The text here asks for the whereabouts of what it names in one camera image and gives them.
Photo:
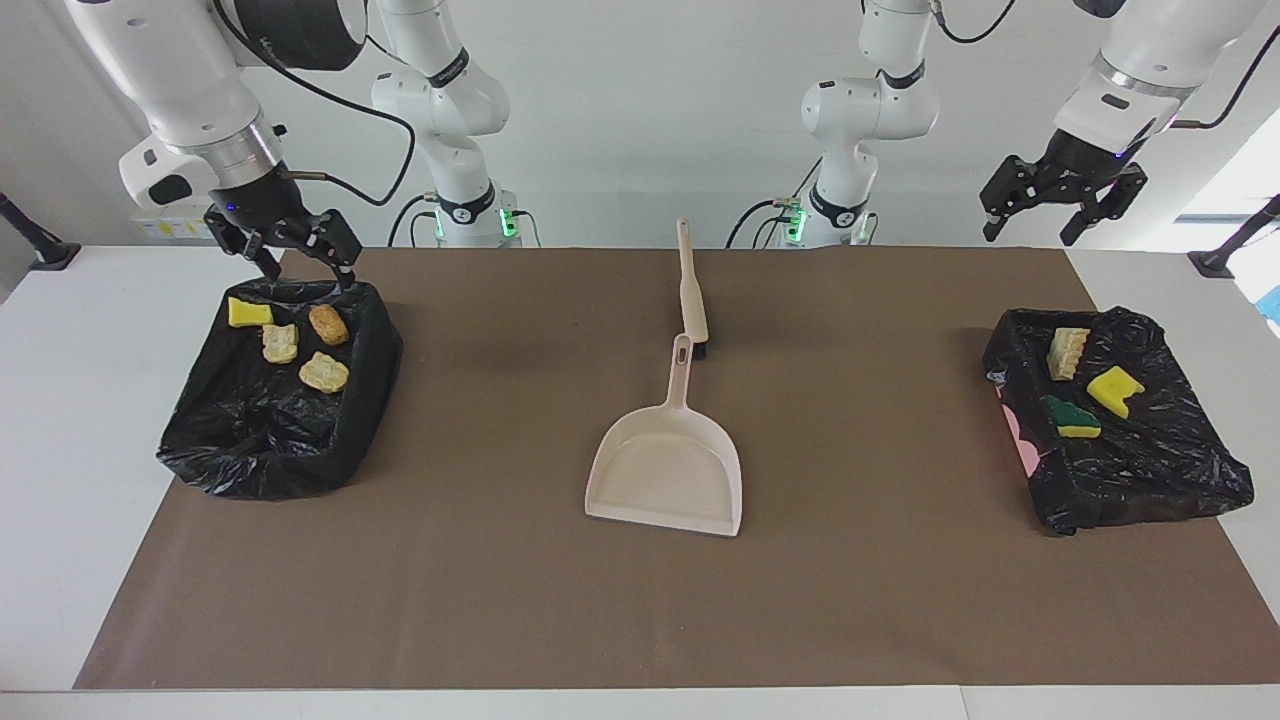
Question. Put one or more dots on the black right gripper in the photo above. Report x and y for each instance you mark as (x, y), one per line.
(258, 205)

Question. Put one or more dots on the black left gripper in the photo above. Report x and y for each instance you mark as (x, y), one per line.
(1085, 160)

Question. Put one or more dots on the orange-brown sponge chunk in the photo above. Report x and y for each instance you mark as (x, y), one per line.
(328, 325)

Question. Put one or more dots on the beige sponge chunk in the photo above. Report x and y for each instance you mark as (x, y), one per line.
(1067, 353)
(324, 372)
(280, 344)

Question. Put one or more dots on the yellow notched sponge piece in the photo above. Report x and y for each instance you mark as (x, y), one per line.
(1115, 390)

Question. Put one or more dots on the green and yellow sponge piece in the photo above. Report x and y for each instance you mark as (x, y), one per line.
(1072, 418)

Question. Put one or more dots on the beige brush with black bristles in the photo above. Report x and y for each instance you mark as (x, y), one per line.
(692, 300)

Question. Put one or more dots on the beige plastic dustpan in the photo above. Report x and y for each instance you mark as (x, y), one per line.
(665, 480)

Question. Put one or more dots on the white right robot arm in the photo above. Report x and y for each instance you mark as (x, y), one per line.
(190, 80)

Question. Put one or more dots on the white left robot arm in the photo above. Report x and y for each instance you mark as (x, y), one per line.
(870, 110)

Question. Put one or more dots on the black bag-lined pink bin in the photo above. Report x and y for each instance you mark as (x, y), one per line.
(1150, 470)

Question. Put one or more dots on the blue object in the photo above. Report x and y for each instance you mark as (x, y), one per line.
(1274, 303)

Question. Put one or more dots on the brown paper table mat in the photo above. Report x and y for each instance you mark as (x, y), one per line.
(640, 620)

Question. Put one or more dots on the white wall socket box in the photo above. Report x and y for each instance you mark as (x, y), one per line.
(170, 228)

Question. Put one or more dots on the black camera stand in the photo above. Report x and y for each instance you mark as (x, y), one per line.
(55, 257)
(1213, 263)

